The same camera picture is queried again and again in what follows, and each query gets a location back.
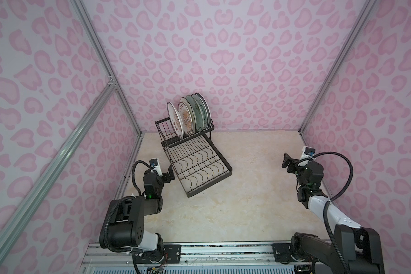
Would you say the orange sunburst plate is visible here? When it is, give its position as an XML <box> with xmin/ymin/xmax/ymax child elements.
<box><xmin>167</xmin><ymin>102</ymin><xmax>184</xmax><ymax>139</ymax></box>
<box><xmin>178</xmin><ymin>97</ymin><xmax>195</xmax><ymax>136</ymax></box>

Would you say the light blue flower plate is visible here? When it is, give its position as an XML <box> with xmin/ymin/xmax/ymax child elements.
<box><xmin>186</xmin><ymin>95</ymin><xmax>204</xmax><ymax>132</ymax></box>

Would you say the dark green rim plate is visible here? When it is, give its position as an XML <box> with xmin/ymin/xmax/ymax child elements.
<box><xmin>195</xmin><ymin>92</ymin><xmax>212</xmax><ymax>129</ymax></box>

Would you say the cream floral rim plate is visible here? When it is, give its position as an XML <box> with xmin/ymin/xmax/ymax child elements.
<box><xmin>178</xmin><ymin>97</ymin><xmax>198</xmax><ymax>135</ymax></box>

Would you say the white plate quatrefoil emblem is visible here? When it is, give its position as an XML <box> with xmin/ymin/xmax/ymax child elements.
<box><xmin>192</xmin><ymin>94</ymin><xmax>210</xmax><ymax>130</ymax></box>

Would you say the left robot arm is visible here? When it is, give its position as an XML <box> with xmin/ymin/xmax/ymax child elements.
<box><xmin>99</xmin><ymin>159</ymin><xmax>175</xmax><ymax>259</ymax></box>

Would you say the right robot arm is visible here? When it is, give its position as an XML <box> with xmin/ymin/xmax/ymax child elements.
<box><xmin>281</xmin><ymin>147</ymin><xmax>385</xmax><ymax>274</ymax></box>

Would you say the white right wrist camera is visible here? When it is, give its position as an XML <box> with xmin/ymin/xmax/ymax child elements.
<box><xmin>300</xmin><ymin>146</ymin><xmax>316</xmax><ymax>161</ymax></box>

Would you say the black wire dish rack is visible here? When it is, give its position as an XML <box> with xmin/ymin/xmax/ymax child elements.
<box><xmin>155</xmin><ymin>118</ymin><xmax>233</xmax><ymax>198</ymax></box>

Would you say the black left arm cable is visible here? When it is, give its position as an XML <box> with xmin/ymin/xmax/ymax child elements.
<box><xmin>100</xmin><ymin>160</ymin><xmax>153</xmax><ymax>274</ymax></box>

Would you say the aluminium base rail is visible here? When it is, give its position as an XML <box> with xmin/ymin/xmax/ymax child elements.
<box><xmin>76</xmin><ymin>239</ymin><xmax>381</xmax><ymax>274</ymax></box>

